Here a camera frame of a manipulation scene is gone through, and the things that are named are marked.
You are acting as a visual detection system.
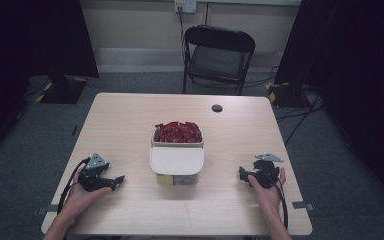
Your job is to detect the black stand base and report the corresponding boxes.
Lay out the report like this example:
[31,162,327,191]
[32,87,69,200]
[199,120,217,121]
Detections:
[34,75,89,105]
[265,81,316,109]

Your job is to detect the person's left hand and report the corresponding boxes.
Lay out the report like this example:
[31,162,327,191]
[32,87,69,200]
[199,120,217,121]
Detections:
[60,165,113,218]

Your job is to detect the black curtain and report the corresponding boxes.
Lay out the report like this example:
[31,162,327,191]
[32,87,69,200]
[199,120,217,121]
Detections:
[274,0,384,214]
[0,0,100,168]

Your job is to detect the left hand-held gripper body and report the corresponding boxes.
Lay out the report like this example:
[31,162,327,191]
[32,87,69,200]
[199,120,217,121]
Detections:
[77,152,120,193]

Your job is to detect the right hand-held gripper black cable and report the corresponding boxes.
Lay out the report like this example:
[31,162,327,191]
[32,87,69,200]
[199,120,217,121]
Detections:
[268,178,289,230]

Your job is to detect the black floor cables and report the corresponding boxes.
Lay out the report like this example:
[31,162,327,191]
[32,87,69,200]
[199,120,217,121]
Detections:
[275,89,326,147]

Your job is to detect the beige tray corner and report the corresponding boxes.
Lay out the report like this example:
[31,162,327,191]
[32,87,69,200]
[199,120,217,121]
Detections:
[149,146,205,176]

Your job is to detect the left hand-held gripper black cable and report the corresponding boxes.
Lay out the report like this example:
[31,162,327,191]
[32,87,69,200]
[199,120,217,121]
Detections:
[56,156,91,215]

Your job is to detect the person's right hand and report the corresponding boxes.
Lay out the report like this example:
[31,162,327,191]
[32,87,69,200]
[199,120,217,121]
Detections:
[247,166,287,215]

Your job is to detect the hand-held gripper black cable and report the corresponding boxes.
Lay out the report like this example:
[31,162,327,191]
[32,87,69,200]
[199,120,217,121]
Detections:
[268,178,289,230]
[56,156,91,215]

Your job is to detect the black cable from socket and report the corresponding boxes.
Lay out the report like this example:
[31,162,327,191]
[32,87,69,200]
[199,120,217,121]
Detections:
[178,5,188,64]

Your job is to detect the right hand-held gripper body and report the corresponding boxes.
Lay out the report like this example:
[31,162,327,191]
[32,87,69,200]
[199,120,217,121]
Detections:
[245,152,285,190]

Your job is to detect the pile of red packets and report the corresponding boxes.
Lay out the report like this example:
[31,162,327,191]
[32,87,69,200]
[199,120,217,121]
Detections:
[153,121,203,144]

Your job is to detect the white wall socket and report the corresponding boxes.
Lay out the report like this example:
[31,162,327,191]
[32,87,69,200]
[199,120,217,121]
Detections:
[174,0,198,15]

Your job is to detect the white divided storage box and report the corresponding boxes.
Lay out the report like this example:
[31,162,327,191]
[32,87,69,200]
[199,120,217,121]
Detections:
[149,126,205,186]

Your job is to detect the grey tape strip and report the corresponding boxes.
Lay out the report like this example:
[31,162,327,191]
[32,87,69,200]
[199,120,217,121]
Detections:
[291,200,315,212]
[35,203,60,216]

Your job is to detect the black folding chair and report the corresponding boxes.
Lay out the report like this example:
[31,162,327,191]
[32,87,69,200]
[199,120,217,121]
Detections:
[181,24,257,97]

